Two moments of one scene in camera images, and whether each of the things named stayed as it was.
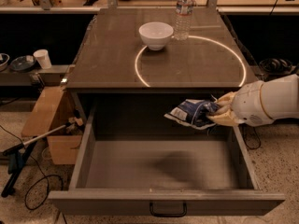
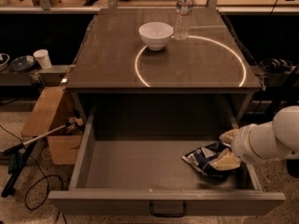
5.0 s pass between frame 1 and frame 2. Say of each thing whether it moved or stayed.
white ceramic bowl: stayed
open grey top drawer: stayed
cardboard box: stayed
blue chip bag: moved
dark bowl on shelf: stayed
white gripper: moved
